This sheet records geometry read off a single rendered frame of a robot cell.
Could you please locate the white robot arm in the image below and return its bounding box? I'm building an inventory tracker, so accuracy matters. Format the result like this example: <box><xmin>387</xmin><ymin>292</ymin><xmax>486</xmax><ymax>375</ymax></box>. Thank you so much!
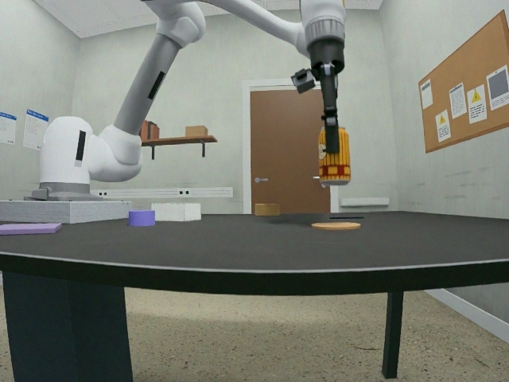
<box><xmin>24</xmin><ymin>0</ymin><xmax>346</xmax><ymax>201</ymax></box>

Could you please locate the orange striped drink can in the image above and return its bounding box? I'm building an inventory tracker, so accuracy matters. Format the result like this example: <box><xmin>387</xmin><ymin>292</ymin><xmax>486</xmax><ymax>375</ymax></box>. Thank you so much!
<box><xmin>318</xmin><ymin>127</ymin><xmax>351</xmax><ymax>187</ymax></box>

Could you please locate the tan rectangular box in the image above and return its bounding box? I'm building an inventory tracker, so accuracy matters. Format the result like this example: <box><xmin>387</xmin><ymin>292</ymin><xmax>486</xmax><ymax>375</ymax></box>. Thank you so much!
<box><xmin>254</xmin><ymin>204</ymin><xmax>280</xmax><ymax>216</ymax></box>

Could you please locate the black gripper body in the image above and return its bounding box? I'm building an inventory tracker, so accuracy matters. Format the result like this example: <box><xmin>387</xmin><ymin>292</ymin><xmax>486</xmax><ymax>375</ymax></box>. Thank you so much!
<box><xmin>309</xmin><ymin>41</ymin><xmax>345</xmax><ymax>76</ymax></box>

